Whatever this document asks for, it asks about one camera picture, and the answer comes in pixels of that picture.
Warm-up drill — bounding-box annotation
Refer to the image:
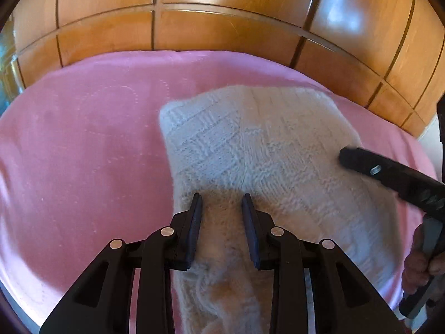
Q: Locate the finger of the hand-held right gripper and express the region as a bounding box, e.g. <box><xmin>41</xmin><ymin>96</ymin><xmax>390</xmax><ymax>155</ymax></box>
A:
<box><xmin>339</xmin><ymin>147</ymin><xmax>445</xmax><ymax>219</ymax></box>

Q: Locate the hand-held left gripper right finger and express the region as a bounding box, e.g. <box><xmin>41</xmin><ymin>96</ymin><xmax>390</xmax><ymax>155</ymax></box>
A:
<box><xmin>241</xmin><ymin>193</ymin><xmax>406</xmax><ymax>334</ymax></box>

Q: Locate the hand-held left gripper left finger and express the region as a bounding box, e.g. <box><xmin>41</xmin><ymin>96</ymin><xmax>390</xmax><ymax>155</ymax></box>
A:
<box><xmin>39</xmin><ymin>193</ymin><xmax>203</xmax><ymax>334</ymax></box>

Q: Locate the white knit sweater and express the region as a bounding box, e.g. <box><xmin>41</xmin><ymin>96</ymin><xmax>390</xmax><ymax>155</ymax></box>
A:
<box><xmin>159</xmin><ymin>84</ymin><xmax>400</xmax><ymax>334</ymax></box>

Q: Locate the person's right hand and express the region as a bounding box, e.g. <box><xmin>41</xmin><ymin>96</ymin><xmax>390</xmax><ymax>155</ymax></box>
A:
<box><xmin>401</xmin><ymin>223</ymin><xmax>445</xmax><ymax>299</ymax></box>

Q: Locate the pink blanket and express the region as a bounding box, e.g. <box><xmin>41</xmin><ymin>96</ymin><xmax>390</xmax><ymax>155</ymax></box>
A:
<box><xmin>0</xmin><ymin>49</ymin><xmax>439</xmax><ymax>334</ymax></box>

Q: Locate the wooden panelled wardrobe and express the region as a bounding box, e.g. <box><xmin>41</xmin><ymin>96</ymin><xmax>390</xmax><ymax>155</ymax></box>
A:
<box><xmin>7</xmin><ymin>0</ymin><xmax>445</xmax><ymax>140</ymax></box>

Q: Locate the dark framed glass panel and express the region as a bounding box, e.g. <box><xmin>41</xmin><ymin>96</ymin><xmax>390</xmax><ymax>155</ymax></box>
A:
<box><xmin>0</xmin><ymin>24</ymin><xmax>22</xmax><ymax>110</ymax></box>

